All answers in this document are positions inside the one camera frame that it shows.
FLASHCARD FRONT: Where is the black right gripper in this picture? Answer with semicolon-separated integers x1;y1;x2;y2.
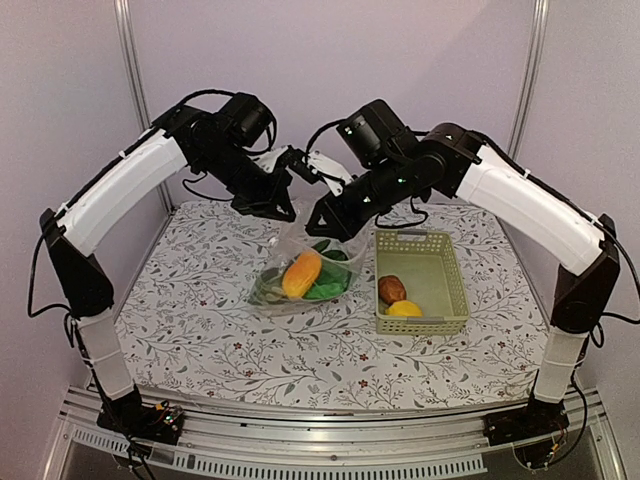
304;154;413;242

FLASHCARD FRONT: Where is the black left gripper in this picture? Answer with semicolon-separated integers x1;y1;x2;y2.
198;140;298;222

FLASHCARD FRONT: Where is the green toy cucumber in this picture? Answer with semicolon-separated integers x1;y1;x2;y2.
312;239;331;253

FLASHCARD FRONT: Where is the green white toy bok choy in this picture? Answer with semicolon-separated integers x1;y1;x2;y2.
303;249;352;301

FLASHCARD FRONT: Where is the clear pink zip top bag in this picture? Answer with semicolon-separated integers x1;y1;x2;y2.
247;199;370;315

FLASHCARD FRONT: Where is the orange yellow toy mango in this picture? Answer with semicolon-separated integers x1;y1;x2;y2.
282;250;322;299

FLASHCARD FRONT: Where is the green yellow toy avocado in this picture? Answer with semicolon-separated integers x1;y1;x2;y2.
249;268;287;305

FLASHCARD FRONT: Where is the brown toy potato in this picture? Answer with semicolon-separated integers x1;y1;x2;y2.
377;275;407;305

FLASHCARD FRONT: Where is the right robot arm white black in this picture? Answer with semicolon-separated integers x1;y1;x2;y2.
303;99;621;436

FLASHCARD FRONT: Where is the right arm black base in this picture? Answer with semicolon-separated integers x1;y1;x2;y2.
483;396;570;469

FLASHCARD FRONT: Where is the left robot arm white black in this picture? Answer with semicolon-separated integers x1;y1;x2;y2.
40;91;296;434

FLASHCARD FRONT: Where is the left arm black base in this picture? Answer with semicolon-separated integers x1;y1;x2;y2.
97;387;185;445

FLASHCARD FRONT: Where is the beige perforated plastic basket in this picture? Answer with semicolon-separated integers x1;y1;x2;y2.
374;230;470;336

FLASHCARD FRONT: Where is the yellow toy lemon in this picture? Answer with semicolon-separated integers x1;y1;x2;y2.
386;300;423;318

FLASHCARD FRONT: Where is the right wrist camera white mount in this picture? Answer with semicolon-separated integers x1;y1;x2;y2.
289;149;355;196

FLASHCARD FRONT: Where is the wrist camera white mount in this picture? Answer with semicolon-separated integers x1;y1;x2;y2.
254;145;303;174
289;149;355;196

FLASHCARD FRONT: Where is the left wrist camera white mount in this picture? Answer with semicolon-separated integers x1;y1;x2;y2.
254;145;303;174

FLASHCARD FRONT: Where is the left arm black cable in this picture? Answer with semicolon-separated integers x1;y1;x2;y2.
177;89;241;114

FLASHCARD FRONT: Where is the front aluminium rail frame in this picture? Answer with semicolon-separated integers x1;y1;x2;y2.
43;387;630;479

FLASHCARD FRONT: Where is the right aluminium frame post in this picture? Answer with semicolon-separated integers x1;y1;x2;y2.
508;0;550;158

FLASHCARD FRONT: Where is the aluminium frame post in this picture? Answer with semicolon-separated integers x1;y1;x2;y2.
508;0;550;158
112;0;174;211

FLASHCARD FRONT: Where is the left aluminium frame post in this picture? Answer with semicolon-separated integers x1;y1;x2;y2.
112;0;174;211

